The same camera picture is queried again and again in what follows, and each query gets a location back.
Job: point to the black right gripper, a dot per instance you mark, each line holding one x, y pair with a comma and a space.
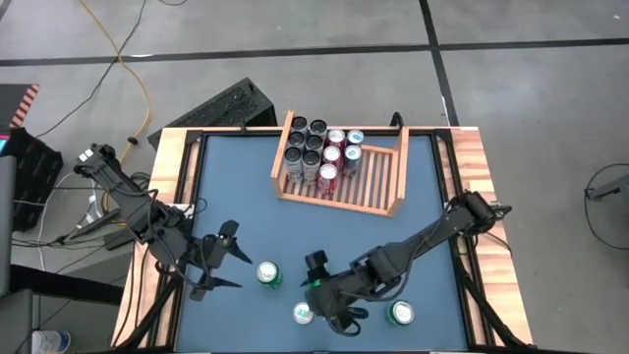
329, 297

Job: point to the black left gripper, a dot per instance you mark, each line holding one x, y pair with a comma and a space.
211, 255

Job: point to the green Sprite can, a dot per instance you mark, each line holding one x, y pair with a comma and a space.
268, 274
401, 312

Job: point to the blue silver Red Bull can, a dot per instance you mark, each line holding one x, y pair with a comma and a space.
302, 312
355, 136
352, 153

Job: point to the white Celsius Arctic Vibe can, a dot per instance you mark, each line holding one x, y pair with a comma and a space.
293, 157
296, 139
299, 123

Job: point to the white Celsius Tropical Vibe can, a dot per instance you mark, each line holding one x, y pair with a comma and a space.
314, 142
318, 127
311, 159

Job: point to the red Coca-Cola can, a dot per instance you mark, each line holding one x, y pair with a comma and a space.
332, 154
327, 173
336, 136

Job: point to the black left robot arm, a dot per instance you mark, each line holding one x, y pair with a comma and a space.
132, 206

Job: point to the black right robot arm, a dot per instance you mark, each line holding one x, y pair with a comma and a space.
417, 243

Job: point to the wooden slatted shelf rack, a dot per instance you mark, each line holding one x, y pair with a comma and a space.
378, 182

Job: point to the black power adapter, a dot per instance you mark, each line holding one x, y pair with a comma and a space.
119, 238

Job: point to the black perforated metal case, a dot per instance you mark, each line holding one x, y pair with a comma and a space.
221, 110

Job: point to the white blue object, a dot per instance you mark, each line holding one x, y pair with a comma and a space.
49, 341

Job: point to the black triangular clamp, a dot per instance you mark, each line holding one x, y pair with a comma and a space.
397, 119

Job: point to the black fabric case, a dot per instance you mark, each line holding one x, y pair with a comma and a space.
34, 177

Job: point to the black mat orange striped edge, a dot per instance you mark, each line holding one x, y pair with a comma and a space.
12, 103

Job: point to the black metal table frame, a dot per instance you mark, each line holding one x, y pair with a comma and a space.
221, 133

